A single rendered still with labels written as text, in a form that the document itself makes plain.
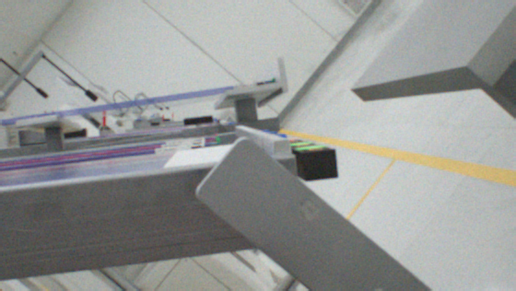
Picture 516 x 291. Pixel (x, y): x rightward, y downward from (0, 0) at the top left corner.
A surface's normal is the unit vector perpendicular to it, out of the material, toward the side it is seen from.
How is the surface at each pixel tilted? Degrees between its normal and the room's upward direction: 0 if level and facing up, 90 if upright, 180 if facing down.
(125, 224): 90
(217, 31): 90
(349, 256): 90
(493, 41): 90
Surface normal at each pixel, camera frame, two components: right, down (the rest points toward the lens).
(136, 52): 0.07, 0.04
